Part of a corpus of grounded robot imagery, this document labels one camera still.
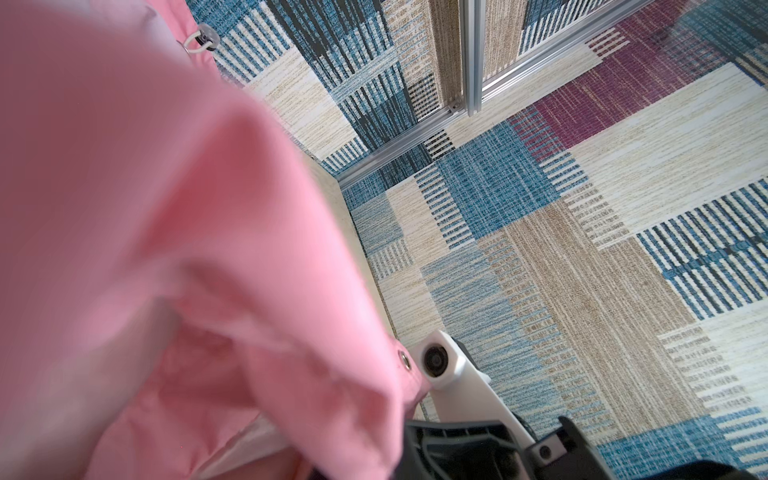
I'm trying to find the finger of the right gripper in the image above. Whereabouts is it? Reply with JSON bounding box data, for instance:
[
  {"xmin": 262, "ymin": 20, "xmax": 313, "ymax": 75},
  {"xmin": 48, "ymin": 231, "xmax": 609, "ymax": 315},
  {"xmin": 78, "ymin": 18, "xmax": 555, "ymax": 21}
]
[{"xmin": 392, "ymin": 420, "xmax": 531, "ymax": 480}]

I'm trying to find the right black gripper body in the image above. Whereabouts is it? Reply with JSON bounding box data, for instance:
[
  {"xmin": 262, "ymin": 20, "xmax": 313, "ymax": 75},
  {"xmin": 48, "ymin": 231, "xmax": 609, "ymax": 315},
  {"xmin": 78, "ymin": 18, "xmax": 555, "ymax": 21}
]
[{"xmin": 525, "ymin": 416, "xmax": 616, "ymax": 480}]

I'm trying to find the pink zip-up jacket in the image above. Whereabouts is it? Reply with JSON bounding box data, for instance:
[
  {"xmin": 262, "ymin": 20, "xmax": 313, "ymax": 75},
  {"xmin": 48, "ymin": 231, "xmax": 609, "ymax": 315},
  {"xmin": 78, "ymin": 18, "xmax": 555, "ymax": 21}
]
[{"xmin": 1, "ymin": 1, "xmax": 423, "ymax": 479}]

